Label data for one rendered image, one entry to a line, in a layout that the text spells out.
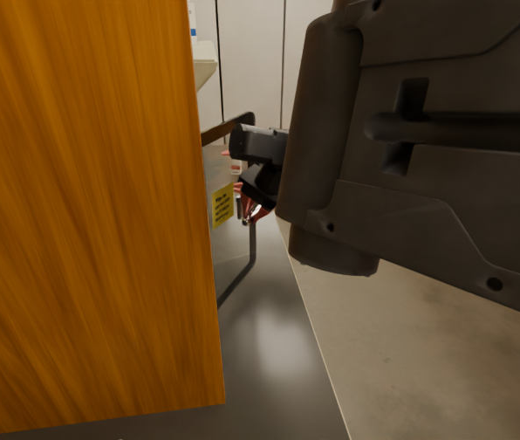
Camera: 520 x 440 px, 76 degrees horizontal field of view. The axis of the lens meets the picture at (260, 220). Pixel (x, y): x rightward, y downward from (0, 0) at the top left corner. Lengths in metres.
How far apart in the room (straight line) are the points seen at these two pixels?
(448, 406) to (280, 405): 1.36
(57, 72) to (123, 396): 0.51
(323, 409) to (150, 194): 0.50
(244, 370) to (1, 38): 0.63
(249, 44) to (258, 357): 3.14
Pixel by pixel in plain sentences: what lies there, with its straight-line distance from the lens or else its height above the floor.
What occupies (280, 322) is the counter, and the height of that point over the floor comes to 0.94.
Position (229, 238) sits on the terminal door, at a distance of 0.72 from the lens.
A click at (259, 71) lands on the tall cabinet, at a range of 3.61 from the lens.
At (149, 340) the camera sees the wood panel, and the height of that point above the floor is 1.13.
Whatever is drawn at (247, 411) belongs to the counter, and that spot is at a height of 0.94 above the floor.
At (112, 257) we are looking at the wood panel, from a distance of 0.46.
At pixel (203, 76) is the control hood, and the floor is 1.49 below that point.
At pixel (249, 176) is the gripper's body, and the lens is 0.63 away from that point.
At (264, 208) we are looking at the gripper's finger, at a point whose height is 1.25.
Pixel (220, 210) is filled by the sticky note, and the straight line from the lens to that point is 0.66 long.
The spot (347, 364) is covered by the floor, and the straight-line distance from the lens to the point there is 1.95.
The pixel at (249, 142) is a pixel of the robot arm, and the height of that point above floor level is 1.39.
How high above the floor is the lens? 1.56
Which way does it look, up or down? 32 degrees down
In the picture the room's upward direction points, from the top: straight up
